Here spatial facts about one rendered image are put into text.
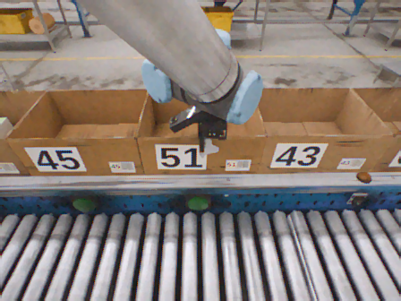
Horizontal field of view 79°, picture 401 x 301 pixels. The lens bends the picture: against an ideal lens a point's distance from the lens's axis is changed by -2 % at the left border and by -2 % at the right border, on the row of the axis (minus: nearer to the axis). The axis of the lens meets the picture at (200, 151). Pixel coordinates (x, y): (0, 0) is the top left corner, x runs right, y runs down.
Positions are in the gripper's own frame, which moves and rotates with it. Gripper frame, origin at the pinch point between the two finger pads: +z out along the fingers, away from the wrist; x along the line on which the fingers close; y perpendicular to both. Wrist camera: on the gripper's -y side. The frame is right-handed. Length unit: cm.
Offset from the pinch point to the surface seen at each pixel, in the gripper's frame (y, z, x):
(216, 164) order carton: 5.1, 4.6, -0.4
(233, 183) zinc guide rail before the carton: 10.6, 8.7, -5.0
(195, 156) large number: -1.6, 0.5, -0.6
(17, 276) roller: -55, 23, -28
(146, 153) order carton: -17.0, -0.6, -0.3
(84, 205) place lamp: -39.4, 15.9, -8.2
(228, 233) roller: 9.3, 22.7, -15.3
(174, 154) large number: -8.3, -0.4, -0.6
